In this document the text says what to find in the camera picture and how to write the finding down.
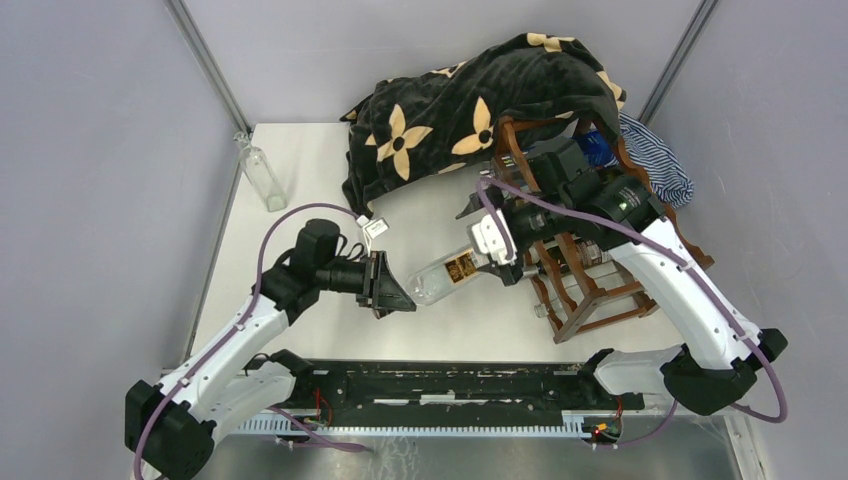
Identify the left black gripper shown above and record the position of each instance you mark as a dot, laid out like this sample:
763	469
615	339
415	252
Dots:
380	282

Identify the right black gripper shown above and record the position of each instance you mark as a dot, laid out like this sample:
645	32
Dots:
510	273

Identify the clear bottle black cap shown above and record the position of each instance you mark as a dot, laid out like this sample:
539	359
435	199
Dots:
445	275

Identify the dark wine bottle front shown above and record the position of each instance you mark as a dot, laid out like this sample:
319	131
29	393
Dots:
588	252

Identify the blue liquid square bottle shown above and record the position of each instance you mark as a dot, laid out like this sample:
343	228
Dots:
595	149

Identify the tall clear glass bottle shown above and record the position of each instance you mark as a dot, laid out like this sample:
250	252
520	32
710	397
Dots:
256	168

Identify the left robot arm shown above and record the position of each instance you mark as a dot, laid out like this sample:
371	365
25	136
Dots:
175	424

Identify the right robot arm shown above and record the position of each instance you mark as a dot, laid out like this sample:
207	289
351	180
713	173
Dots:
721	354

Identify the wooden wine rack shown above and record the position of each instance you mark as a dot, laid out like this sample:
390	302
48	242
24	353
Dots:
586	299

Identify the black floral blanket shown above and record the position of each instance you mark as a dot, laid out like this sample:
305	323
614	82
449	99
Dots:
410	128

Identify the blue striped cloth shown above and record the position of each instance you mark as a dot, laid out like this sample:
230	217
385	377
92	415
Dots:
646	149

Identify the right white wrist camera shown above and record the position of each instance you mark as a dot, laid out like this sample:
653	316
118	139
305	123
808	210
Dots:
490	236

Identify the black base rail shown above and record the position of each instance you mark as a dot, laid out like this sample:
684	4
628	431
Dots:
359	393

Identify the white slotted cable duct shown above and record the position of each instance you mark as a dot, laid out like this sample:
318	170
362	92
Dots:
272	424

